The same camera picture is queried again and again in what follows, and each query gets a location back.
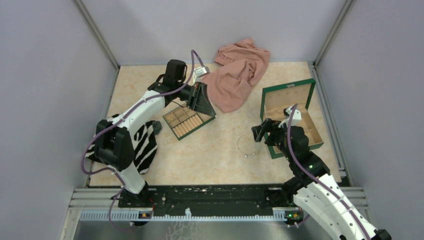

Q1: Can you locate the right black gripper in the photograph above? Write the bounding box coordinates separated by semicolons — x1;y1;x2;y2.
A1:
251;117;295;162

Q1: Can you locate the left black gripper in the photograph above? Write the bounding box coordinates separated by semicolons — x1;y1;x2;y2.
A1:
176;81;216;117

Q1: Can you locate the green jewelry tray insert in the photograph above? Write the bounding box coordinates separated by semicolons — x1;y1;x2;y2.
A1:
162;104;215;141

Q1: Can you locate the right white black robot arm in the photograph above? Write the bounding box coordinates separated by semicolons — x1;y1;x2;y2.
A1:
251;118;392;240

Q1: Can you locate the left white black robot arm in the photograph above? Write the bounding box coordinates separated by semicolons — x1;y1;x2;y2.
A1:
90;59;216;207

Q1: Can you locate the green jewelry box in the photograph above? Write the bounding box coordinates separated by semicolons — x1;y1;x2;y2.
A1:
259;78;325;160

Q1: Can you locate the silver pearl bangle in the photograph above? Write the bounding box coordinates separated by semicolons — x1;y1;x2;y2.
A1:
237;134;261;158

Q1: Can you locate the dark teal small pouch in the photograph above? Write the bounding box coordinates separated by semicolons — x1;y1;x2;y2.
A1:
152;120;162;136

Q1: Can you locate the pink cloth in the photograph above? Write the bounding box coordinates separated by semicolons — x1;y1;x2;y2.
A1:
202;38;271;114

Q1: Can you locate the zebra print pouch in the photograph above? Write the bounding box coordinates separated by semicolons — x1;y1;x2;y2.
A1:
83;114;159;175

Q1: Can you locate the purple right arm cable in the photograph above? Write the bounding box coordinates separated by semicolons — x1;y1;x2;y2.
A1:
286;103;374;240

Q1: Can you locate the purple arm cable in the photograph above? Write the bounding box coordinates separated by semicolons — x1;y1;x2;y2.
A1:
81;49;205;232
286;103;374;240

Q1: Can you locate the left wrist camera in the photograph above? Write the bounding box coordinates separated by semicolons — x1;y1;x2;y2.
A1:
192;66;210;83

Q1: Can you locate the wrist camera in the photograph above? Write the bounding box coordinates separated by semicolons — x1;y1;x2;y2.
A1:
192;66;210;83
278;106;302;128

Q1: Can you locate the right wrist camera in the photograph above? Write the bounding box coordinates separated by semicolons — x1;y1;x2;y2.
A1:
278;106;302;128

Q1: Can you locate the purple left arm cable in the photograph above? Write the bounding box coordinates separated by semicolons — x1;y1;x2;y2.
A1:
81;49;205;232

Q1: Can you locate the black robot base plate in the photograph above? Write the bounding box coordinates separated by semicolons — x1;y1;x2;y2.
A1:
118;184;298;219

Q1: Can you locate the white cable tray rail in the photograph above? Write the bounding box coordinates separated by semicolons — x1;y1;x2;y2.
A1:
79;208;295;222

